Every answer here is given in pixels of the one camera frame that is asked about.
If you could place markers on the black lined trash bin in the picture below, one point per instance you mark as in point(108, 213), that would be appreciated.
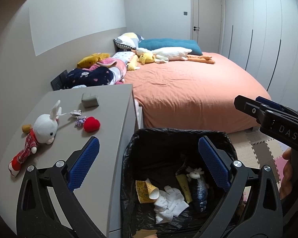
point(157, 154)

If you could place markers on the teal long pillow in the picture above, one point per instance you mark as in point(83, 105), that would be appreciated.
point(153, 44)

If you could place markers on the grey small box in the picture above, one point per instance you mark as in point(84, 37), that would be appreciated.
point(88, 100)

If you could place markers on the white bunny plush doll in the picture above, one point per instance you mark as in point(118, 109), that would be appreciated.
point(42, 132)

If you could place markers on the navy patterned blanket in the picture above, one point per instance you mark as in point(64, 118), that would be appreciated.
point(98, 77)

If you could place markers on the white polka dot pillow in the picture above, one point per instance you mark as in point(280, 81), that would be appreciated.
point(126, 56)

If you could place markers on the right hand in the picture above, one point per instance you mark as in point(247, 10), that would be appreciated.
point(286, 185)

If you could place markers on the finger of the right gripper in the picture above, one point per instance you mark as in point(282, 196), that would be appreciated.
point(277, 106)
point(254, 108)

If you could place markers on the pink striped blanket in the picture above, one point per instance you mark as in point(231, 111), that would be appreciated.
point(116, 66)

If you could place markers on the bed with orange sheet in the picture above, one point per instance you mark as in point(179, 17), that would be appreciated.
point(193, 95)

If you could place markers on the yellow duck plush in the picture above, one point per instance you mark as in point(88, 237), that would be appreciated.
point(147, 57)

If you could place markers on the grey bedroom door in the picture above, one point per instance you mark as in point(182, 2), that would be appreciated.
point(207, 24)

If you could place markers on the white goose plush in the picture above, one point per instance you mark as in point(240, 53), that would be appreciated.
point(167, 54)

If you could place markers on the checkered patchwork pillow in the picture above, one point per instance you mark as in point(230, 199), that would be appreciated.
point(128, 41)

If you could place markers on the white cloth glove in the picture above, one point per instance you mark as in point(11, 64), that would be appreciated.
point(169, 204)

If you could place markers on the mustard yellow plush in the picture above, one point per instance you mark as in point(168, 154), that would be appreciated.
point(92, 59)

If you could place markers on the small brown ball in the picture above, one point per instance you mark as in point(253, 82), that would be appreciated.
point(26, 128)

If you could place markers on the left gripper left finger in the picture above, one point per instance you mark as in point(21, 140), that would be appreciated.
point(47, 206)

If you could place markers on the red heart plush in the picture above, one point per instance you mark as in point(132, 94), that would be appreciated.
point(91, 125)

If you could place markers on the white wardrobe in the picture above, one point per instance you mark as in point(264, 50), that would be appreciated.
point(261, 36)

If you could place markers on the yellow snack wrapper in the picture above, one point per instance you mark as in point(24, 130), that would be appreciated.
point(183, 181)

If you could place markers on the foam puzzle floor mat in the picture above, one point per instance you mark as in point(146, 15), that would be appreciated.
point(255, 149)

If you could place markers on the purple hair scrunchie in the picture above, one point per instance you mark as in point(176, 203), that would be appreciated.
point(80, 121)

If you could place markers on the black wall socket panel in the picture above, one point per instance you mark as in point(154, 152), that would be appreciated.
point(58, 82)

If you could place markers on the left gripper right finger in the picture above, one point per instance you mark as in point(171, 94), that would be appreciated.
point(262, 215)

